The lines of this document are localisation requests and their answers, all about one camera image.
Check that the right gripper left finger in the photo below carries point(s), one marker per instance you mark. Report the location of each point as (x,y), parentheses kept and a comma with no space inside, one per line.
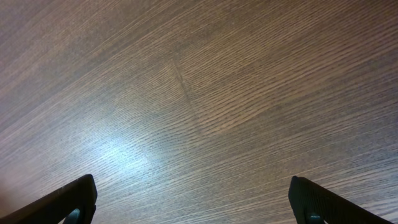
(72,203)

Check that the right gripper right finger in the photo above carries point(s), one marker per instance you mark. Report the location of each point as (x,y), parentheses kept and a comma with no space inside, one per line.
(311,203)

